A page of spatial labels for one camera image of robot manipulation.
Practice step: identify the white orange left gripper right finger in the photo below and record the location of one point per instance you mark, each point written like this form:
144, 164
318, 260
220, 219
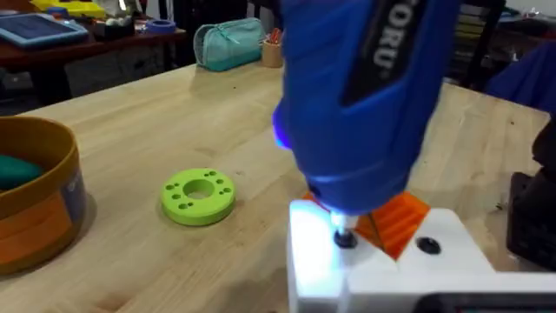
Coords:
438, 226

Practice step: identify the white orange left gripper left finger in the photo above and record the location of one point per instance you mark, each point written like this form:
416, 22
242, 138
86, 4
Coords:
313, 252

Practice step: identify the black screw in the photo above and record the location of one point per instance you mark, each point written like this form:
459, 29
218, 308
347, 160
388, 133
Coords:
346, 240

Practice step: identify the blue electric screwdriver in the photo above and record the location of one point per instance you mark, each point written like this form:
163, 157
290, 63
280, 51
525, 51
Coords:
356, 108

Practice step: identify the green disc with holes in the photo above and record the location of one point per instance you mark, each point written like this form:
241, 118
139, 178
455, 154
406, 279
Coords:
197, 196

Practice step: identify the blue cloth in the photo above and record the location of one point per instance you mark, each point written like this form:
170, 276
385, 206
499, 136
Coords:
527, 76

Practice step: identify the cardboard cup with pens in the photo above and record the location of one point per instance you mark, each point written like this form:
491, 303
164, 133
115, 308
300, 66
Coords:
272, 52

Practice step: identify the teal zip bag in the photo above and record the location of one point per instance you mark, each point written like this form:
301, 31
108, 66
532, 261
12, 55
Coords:
228, 45

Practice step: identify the blue tape roll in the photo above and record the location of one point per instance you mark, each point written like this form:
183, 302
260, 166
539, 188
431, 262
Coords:
160, 26

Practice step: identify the orange tub with toys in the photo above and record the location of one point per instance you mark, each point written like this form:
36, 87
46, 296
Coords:
35, 204

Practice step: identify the dark wooden side table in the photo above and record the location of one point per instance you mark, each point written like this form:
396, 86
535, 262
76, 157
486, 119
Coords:
65, 50

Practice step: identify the yellow box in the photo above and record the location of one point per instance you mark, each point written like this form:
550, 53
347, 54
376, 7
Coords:
71, 7

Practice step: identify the blue flat tray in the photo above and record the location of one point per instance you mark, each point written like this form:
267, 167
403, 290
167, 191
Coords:
37, 28

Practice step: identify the black chair frame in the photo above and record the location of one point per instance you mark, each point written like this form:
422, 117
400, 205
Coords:
480, 43

